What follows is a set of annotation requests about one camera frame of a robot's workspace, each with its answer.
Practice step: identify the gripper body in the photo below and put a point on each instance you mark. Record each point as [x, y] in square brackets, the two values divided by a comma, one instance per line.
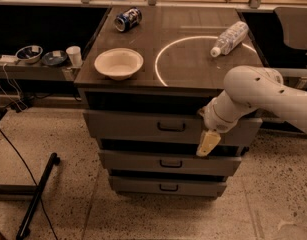
[213, 118]

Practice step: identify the grey top drawer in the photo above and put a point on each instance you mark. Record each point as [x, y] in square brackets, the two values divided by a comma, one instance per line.
[131, 126]

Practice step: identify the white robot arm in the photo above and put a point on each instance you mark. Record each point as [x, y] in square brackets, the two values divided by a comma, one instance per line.
[246, 89]

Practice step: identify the dark wooden drawer cabinet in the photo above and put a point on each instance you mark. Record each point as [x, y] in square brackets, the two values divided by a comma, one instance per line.
[178, 76]

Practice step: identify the grey bottom drawer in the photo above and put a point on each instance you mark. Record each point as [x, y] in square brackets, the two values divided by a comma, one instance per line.
[167, 187]

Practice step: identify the clear plastic water bottle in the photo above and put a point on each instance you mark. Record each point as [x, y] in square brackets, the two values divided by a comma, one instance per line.
[229, 39]

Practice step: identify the white paper bowl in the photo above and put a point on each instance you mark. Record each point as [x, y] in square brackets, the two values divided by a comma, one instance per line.
[118, 63]

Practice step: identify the blue soda can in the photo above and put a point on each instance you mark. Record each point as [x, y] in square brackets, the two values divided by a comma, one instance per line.
[128, 19]

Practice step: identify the white paper cup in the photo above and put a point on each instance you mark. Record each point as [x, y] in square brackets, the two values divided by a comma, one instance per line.
[74, 54]

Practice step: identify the dark blue bowl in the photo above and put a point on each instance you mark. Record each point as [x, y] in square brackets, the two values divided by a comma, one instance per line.
[54, 58]

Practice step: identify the grey side shelf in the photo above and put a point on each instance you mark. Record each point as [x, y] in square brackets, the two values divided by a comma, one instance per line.
[39, 72]

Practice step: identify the black stand base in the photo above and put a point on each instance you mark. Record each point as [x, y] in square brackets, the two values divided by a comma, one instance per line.
[32, 191]

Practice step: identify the metal bowl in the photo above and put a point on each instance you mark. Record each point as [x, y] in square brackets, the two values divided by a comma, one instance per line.
[29, 54]

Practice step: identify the white power strip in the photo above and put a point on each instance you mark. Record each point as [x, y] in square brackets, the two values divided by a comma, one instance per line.
[8, 59]

